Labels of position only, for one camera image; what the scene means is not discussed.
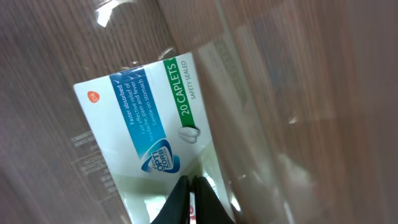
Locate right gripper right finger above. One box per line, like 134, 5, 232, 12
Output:
191, 176, 235, 224

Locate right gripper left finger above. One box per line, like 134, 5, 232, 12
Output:
151, 175, 190, 224

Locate white Panadol box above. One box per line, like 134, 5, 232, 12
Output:
73, 53, 233, 223

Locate clear plastic container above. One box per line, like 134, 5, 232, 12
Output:
1, 0, 397, 223

